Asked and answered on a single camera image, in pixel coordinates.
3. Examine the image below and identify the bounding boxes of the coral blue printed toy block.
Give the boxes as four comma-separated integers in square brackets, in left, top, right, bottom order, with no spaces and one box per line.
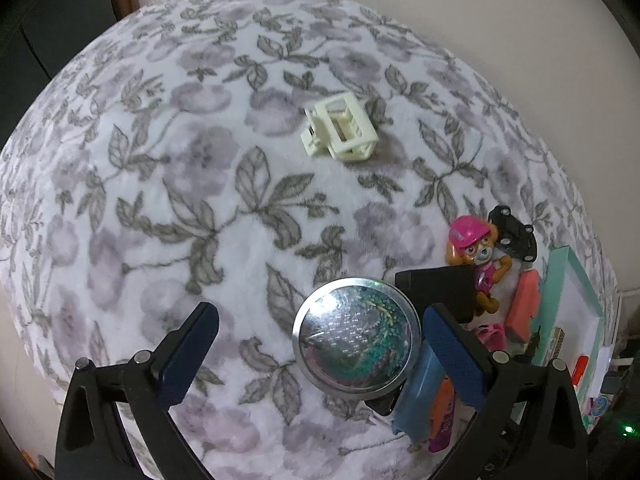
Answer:
[391,345,457,455]

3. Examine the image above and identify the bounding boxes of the red marker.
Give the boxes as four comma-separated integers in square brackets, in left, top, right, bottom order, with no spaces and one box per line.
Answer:
[572,355,590,396]

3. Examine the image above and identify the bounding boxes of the wooden patterned block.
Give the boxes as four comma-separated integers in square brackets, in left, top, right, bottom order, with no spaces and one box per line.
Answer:
[542,327,568,361]

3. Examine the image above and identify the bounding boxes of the cream hair claw clip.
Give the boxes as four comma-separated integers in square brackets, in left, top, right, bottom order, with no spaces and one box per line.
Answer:
[300,91,378,162]

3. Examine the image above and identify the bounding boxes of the black rectangular block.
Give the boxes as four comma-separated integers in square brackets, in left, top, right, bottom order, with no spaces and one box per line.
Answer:
[395,266,476,323]

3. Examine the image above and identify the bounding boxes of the coral blue notched toy block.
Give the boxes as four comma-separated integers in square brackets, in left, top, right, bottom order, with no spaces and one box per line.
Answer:
[502,269,543,345]

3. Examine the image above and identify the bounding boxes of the white box with teal rim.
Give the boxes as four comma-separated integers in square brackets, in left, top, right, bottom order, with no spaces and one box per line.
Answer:
[530,245,618,433]

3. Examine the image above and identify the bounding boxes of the dark cabinet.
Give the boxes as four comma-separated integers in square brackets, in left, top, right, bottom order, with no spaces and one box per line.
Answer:
[0,0,126,146]

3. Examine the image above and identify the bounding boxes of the puppy toy figure pink helmet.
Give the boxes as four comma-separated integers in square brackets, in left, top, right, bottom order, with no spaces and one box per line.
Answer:
[445,215,513,316]

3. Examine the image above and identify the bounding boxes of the round silver compact mirror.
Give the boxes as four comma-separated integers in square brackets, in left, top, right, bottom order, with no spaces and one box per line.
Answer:
[292,276,421,396]

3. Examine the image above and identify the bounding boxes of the floral fleece blanket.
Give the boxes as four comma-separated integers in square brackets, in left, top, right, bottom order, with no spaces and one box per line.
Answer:
[0,0,618,480]

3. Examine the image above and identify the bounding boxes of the black toy car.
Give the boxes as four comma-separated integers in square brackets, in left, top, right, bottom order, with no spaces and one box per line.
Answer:
[487,205,538,263]

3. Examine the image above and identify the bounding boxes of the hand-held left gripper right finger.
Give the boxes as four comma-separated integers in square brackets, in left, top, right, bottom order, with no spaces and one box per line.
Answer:
[423,303,589,480]

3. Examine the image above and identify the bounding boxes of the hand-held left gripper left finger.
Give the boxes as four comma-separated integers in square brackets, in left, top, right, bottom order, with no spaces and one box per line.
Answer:
[55,301,221,480]

